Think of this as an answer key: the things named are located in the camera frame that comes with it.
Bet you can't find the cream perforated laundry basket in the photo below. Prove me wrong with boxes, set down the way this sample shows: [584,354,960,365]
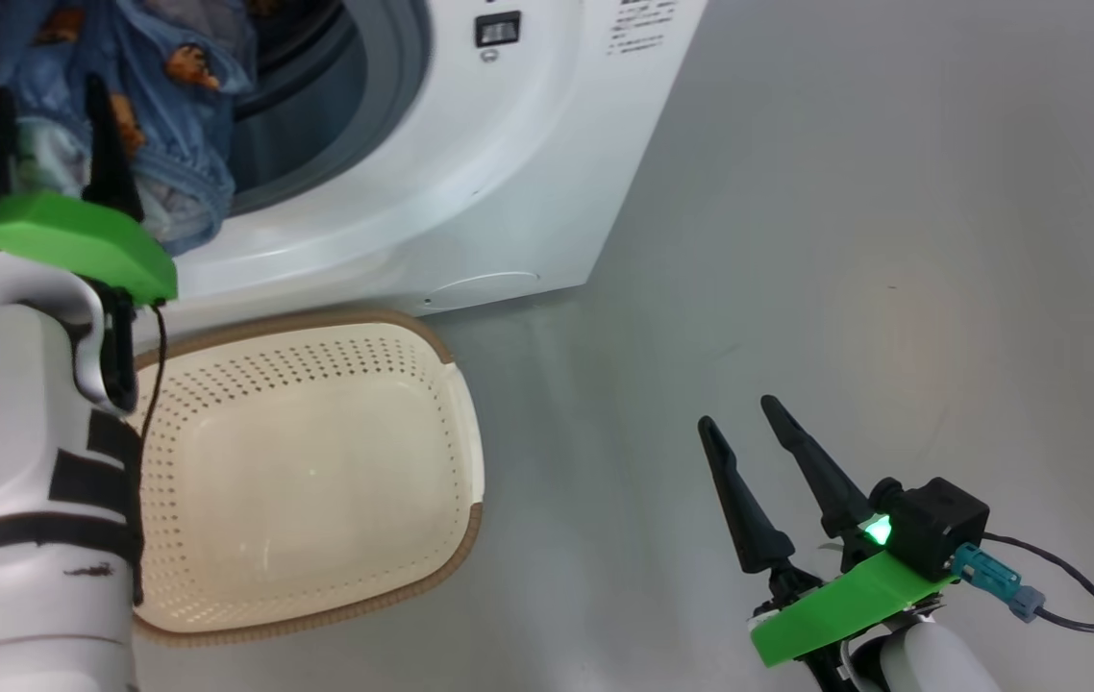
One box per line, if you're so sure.
[124,308,485,647]

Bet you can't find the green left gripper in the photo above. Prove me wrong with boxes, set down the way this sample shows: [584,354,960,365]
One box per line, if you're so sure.
[0,74,179,304]

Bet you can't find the thin black left gripper cable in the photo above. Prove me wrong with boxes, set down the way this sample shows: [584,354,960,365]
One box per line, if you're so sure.
[137,301,169,606]

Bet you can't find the white front-load washing machine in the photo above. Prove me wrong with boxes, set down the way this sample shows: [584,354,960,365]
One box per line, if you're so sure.
[0,0,709,385]

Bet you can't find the black right camera cable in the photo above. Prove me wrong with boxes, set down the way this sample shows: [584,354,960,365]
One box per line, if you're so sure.
[980,533,1094,692]

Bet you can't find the teal right camera connector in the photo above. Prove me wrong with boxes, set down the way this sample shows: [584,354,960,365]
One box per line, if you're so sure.
[951,543,1046,621]

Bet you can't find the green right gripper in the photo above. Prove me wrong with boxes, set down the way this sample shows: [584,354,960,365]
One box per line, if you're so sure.
[698,394,959,669]

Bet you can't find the blue cartoon print clothes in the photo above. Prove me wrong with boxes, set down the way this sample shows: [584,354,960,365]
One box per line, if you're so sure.
[0,0,260,256]

